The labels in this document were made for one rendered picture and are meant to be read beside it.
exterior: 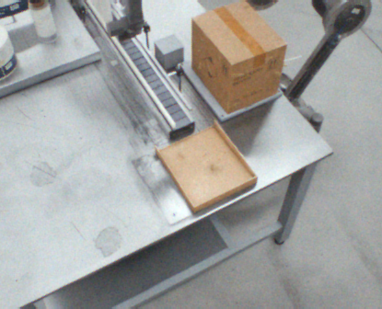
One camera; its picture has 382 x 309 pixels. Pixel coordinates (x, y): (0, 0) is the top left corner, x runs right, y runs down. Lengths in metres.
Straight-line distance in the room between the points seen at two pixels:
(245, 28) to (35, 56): 0.92
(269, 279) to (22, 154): 1.34
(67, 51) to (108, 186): 0.70
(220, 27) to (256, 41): 0.15
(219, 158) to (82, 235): 0.57
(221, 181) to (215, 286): 0.84
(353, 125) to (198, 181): 1.60
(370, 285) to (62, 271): 1.58
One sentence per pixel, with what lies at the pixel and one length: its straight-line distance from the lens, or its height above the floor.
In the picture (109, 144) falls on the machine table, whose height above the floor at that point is 0.83.
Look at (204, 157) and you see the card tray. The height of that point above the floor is 0.83.
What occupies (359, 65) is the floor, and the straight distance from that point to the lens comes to 3.50.
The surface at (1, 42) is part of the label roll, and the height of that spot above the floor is 1.02.
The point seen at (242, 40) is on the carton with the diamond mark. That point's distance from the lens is 1.78.
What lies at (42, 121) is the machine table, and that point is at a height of 0.83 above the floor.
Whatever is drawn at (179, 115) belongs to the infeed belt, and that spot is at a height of 0.88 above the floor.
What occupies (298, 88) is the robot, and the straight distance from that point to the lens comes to 2.52.
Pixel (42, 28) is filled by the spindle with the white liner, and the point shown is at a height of 0.97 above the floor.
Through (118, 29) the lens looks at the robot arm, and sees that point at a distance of 1.89.
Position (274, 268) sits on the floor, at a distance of 2.50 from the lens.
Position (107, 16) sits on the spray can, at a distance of 2.23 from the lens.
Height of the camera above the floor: 2.28
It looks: 55 degrees down
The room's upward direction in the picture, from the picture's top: straight up
